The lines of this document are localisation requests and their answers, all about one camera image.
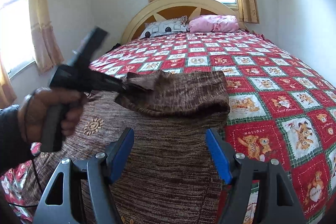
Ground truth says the person's left hand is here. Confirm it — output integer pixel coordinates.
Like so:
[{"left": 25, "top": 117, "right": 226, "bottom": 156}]
[{"left": 17, "top": 88, "right": 87, "bottom": 144}]

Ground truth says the brown knitted sweater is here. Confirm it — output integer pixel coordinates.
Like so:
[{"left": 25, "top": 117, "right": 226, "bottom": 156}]
[{"left": 21, "top": 71, "right": 228, "bottom": 223}]

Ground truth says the grey patterned pillow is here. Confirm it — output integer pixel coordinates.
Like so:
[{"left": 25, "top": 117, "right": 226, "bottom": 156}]
[{"left": 139, "top": 15, "right": 188, "bottom": 39}]

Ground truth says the yellow side window curtain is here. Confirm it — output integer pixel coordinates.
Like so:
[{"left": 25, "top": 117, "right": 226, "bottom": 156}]
[{"left": 29, "top": 0, "right": 64, "bottom": 74}]

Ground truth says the side window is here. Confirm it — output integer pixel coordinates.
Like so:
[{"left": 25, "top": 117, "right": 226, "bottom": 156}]
[{"left": 1, "top": 0, "right": 35, "bottom": 77}]

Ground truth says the dark sleeved left forearm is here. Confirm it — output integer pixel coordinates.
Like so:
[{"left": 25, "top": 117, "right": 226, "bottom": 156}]
[{"left": 0, "top": 105, "right": 34, "bottom": 176}]

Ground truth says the thin black cable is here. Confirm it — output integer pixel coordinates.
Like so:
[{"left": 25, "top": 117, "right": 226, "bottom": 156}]
[{"left": 7, "top": 93, "right": 44, "bottom": 208}]

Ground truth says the pink pillow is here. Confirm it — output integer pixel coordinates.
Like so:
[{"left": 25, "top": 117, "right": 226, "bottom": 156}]
[{"left": 189, "top": 15, "right": 239, "bottom": 32}]

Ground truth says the cream wooden arched headboard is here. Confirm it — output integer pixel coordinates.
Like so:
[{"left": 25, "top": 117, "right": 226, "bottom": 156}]
[{"left": 120, "top": 0, "right": 239, "bottom": 45}]

